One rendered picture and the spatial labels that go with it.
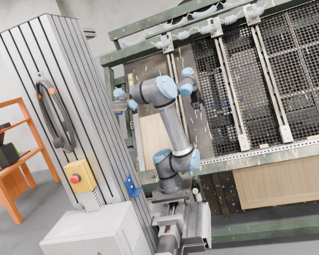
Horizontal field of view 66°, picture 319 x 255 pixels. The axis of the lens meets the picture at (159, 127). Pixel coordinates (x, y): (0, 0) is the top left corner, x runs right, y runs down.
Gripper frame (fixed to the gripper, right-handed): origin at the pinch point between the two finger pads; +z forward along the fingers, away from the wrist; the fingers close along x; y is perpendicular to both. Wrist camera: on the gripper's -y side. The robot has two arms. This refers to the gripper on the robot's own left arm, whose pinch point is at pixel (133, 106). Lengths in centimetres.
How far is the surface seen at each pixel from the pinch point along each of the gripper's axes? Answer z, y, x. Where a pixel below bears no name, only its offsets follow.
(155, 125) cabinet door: 10.5, 13.5, -19.2
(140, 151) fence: 8.1, -2.8, -39.4
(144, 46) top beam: 2, 17, 57
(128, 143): 15.6, -17.0, -28.3
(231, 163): 7, 71, -64
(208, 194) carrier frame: 49, 43, -86
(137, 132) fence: 8.1, -2.9, -22.1
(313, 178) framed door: 46, 131, -86
